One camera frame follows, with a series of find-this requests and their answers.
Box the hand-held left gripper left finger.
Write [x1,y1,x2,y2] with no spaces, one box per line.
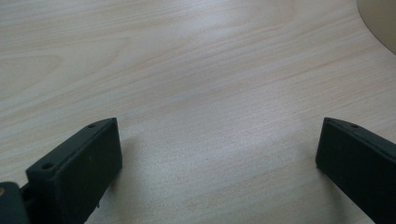
[19,117,123,224]

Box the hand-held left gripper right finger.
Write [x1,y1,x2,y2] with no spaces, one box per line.
[315,117,396,224]

